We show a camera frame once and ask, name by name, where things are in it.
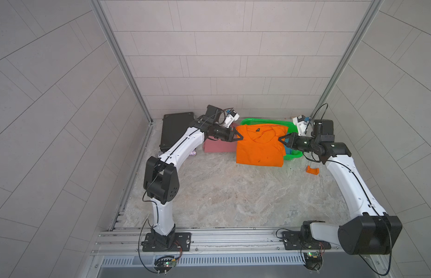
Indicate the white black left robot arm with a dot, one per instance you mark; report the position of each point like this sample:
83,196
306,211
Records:
161,182

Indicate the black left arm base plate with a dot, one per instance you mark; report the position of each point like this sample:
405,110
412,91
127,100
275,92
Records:
177,241

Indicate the aluminium mounting rail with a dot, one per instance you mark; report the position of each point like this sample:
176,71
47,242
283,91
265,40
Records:
204,241

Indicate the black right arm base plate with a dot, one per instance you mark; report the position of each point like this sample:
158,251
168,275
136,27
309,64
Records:
295,240

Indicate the black hard case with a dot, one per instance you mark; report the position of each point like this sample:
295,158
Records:
173,128

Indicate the pink folded t-shirt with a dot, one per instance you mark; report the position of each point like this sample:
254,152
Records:
212,145

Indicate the small orange plastic piece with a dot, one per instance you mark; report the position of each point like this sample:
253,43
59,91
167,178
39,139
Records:
314,171

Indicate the right green circuit board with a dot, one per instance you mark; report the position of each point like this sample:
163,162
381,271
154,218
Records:
313,261

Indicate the blue t-shirt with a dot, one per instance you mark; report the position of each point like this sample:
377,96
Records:
289,151

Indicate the left aluminium corner post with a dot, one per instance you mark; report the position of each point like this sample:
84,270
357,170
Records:
104,23

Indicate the left green circuit board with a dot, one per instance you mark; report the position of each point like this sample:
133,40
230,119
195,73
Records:
165,264

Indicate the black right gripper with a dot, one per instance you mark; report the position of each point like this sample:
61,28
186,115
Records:
292,140

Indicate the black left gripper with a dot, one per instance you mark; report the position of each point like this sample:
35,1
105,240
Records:
230,133

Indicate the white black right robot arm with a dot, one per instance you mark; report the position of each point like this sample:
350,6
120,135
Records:
371,230

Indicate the white ventilation grille strip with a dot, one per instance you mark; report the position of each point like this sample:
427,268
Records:
193,260

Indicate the aluminium corner post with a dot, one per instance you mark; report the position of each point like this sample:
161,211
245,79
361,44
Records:
361,30
104,23

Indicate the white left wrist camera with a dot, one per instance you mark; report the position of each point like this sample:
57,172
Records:
231,116

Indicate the orange t-shirt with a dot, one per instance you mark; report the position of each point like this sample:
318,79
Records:
260,145

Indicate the right aluminium corner post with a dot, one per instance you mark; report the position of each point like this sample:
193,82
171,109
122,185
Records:
361,30

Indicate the green plastic basket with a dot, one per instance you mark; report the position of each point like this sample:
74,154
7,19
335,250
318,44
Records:
291,129

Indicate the green circuit board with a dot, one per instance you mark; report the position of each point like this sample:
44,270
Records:
313,261
165,264

